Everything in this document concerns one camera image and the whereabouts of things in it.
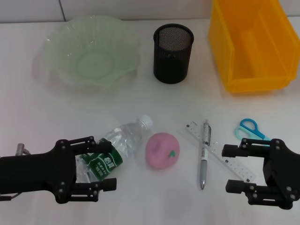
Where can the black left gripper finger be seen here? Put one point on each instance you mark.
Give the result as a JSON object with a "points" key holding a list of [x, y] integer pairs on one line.
{"points": [[103, 147], [109, 184]]}

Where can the grey white ballpoint pen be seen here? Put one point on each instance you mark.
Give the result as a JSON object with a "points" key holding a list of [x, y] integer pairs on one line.
{"points": [[204, 164]]}

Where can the yellow plastic bin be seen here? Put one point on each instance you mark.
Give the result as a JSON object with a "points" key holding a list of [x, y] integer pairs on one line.
{"points": [[257, 51]]}

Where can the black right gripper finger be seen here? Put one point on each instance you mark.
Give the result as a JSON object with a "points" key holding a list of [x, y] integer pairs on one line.
{"points": [[230, 150], [234, 186]]}

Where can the clear green-label water bottle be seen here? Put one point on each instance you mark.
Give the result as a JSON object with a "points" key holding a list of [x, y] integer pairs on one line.
{"points": [[126, 138]]}

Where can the pink toy peach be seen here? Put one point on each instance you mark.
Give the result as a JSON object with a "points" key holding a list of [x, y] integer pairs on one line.
{"points": [[159, 152]]}

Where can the black mesh pen holder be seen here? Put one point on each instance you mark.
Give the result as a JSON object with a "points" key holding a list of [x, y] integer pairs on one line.
{"points": [[172, 61]]}

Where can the translucent green fruit plate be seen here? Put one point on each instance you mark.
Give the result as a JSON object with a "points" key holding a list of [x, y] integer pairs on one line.
{"points": [[93, 54]]}

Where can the clear plastic ruler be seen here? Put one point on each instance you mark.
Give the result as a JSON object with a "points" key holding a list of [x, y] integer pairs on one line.
{"points": [[234, 165]]}

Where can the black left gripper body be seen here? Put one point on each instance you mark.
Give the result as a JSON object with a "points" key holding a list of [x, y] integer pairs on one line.
{"points": [[35, 173]]}

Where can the blue and teal scissors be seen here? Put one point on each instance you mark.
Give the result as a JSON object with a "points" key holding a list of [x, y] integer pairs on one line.
{"points": [[248, 131]]}

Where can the silver plug on left gripper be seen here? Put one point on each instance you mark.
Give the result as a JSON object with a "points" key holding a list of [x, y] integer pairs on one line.
{"points": [[21, 148]]}

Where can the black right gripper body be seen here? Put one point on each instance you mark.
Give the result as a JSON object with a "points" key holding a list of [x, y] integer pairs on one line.
{"points": [[281, 173]]}

